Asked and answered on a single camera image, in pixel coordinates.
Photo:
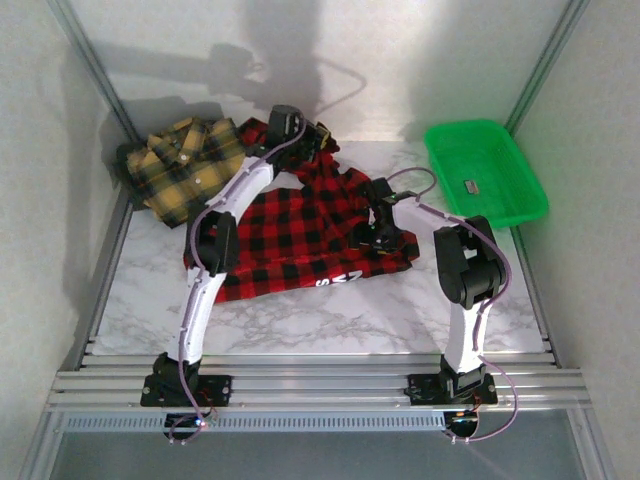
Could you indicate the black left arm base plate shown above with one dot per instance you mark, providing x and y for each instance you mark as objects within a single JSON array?
[{"x": 220, "y": 390}]

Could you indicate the small circuit board with LED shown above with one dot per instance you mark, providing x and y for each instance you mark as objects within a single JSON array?
[
  {"x": 462, "y": 422},
  {"x": 197, "y": 424}
]

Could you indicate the aluminium table rail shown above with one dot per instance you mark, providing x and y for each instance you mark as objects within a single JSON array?
[{"x": 320, "y": 385}]

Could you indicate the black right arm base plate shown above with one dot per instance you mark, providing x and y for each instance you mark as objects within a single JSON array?
[{"x": 425, "y": 392}]

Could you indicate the green plastic basket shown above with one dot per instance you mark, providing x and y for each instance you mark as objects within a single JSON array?
[{"x": 500, "y": 150}]

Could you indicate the red black plaid shirt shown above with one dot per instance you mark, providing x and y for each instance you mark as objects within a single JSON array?
[{"x": 300, "y": 235}]

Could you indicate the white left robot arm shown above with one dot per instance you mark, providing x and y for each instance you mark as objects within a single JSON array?
[{"x": 200, "y": 310}]

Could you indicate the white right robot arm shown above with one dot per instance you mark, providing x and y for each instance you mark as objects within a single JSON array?
[{"x": 470, "y": 270}]

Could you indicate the yellow black plaid shirt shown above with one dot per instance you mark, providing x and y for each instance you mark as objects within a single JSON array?
[{"x": 170, "y": 175}]

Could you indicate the small grey metal piece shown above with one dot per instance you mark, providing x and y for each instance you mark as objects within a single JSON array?
[{"x": 471, "y": 187}]

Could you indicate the aluminium frame post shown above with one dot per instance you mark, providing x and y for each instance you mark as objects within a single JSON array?
[
  {"x": 95, "y": 75},
  {"x": 545, "y": 65}
]

